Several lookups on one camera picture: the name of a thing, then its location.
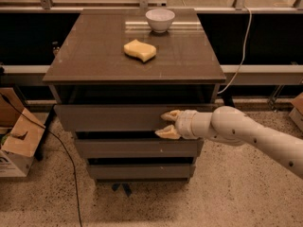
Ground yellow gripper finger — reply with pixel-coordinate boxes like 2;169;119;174
161;110;181;121
155;125;181;139

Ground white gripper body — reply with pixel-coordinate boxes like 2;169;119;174
175;110;201;140

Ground grey top drawer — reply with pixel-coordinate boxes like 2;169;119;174
54;104;213;131

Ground grey drawer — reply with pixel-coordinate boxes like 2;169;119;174
54;104;213;131
75;139;204;159
87;164;195;180

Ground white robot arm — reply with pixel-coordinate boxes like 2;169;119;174
155;106;303;178

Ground grey middle drawer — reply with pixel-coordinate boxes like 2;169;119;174
75;139;204;159

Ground grey bottom drawer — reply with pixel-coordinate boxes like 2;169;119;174
87;164;195;180

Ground grey drawer cabinet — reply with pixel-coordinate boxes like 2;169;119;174
44;9;225;183

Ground yellow sponge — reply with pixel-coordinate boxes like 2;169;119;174
123;40;157;62

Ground white ceramic bowl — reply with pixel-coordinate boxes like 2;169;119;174
145;9;175;33

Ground cardboard box right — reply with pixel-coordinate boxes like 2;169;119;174
289;93;303;131

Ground cardboard box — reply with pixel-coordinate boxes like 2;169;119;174
0;88;45;178
289;93;303;131

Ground cardboard box left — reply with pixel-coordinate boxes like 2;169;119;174
0;88;45;178

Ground white cable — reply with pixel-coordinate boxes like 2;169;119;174
217;7;253;96

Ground black cable on floor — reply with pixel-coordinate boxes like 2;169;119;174
0;92;83;227

